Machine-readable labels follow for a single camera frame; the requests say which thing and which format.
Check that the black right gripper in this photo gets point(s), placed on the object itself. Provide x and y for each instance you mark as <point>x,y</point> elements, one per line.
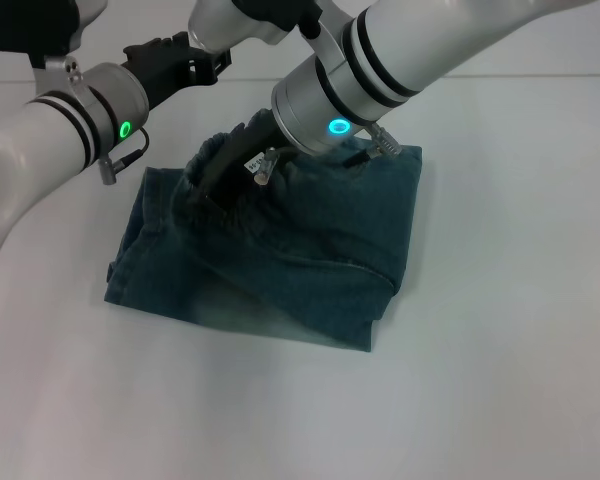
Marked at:
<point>235,160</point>

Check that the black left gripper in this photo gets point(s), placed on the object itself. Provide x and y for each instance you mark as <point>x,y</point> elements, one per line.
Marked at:
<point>155,70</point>

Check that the blue denim shorts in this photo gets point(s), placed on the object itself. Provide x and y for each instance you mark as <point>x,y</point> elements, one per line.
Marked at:
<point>305,240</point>

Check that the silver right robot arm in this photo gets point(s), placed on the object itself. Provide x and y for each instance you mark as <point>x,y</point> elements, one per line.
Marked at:
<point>405,65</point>

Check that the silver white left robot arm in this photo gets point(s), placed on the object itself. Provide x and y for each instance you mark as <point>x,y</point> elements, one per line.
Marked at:
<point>55,150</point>

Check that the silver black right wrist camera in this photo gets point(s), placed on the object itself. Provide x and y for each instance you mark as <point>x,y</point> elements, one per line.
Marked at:
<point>250,22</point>

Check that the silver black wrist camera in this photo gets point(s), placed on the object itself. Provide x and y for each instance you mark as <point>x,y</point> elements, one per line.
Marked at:
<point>30,30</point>
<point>250,22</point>

